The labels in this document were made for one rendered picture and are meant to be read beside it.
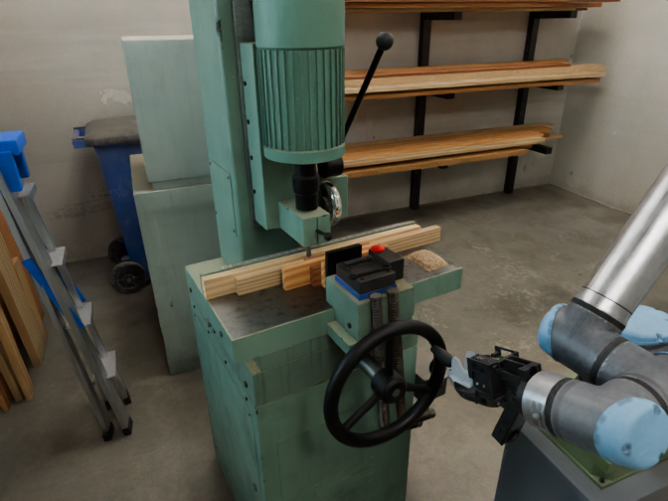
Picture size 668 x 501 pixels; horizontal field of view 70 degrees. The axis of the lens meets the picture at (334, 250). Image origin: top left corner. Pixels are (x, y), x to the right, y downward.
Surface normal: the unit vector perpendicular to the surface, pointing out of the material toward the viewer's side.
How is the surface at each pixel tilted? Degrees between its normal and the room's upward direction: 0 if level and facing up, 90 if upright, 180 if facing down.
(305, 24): 90
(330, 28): 90
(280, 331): 90
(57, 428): 0
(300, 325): 90
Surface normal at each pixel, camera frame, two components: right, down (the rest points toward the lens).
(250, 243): 0.49, 0.37
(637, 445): 0.40, 0.05
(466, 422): -0.01, -0.90
